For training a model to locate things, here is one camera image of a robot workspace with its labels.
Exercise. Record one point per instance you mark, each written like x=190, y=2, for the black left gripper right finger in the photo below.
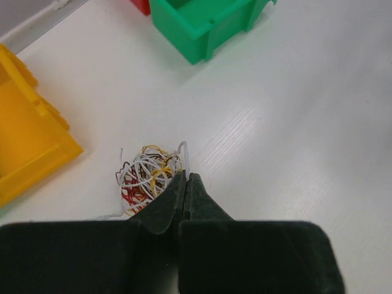
x=220, y=255

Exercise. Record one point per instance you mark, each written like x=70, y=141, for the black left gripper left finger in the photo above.
x=92, y=256

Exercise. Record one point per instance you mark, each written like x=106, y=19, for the green plastic bin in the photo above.
x=196, y=28

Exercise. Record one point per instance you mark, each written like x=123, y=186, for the red plastic bin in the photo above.
x=143, y=6

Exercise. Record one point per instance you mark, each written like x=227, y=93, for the yellow plastic bin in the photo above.
x=35, y=139

